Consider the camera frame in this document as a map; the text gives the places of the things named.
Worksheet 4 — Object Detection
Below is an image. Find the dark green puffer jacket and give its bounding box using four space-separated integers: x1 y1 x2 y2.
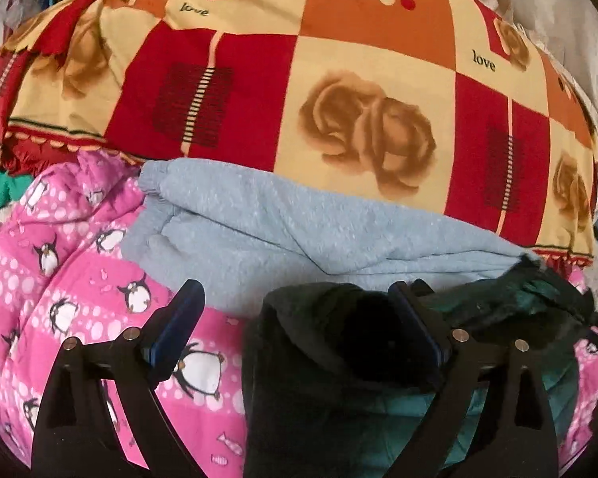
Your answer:
242 258 594 477

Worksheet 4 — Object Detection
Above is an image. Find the pink penguin blanket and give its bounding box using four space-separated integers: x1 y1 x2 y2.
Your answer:
0 148 598 478

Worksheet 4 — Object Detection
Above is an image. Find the red orange rose quilt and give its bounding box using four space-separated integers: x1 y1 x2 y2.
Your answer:
0 0 598 266

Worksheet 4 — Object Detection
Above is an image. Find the grey folded sweatshirt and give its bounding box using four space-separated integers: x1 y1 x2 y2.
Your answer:
121 159 523 317

